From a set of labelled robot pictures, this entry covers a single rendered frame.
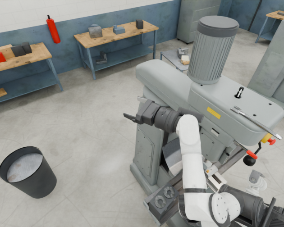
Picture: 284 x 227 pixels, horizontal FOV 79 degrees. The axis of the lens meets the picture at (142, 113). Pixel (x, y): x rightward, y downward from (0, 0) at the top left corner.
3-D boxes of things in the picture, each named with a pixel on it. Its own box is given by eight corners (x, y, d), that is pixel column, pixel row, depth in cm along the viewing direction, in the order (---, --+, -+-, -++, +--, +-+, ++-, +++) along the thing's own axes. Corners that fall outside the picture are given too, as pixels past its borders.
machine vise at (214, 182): (226, 184, 159) (230, 179, 151) (215, 193, 153) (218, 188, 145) (198, 156, 180) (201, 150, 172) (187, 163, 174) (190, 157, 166)
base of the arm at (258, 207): (259, 236, 67) (267, 208, 72) (254, 223, 60) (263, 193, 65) (220, 215, 78) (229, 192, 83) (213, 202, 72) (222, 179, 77)
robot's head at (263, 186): (262, 197, 89) (269, 181, 90) (256, 194, 83) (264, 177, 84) (249, 190, 94) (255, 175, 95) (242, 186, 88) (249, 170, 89)
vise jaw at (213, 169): (217, 171, 160) (218, 169, 158) (208, 178, 156) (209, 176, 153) (212, 166, 164) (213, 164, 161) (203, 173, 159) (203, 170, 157)
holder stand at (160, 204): (176, 201, 149) (180, 192, 134) (158, 221, 138) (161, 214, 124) (166, 190, 155) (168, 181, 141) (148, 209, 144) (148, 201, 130)
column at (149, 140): (176, 175, 260) (201, 93, 150) (151, 193, 242) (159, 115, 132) (155, 152, 290) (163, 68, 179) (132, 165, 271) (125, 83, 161)
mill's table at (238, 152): (247, 153, 191) (250, 149, 185) (158, 229, 141) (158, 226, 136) (229, 139, 204) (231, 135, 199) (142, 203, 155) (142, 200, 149)
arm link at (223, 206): (181, 235, 54) (213, 216, 69) (223, 243, 46) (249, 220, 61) (175, 195, 58) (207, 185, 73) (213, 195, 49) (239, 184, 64)
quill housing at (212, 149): (226, 155, 136) (244, 128, 113) (209, 168, 128) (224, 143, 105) (208, 138, 147) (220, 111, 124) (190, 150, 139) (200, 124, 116)
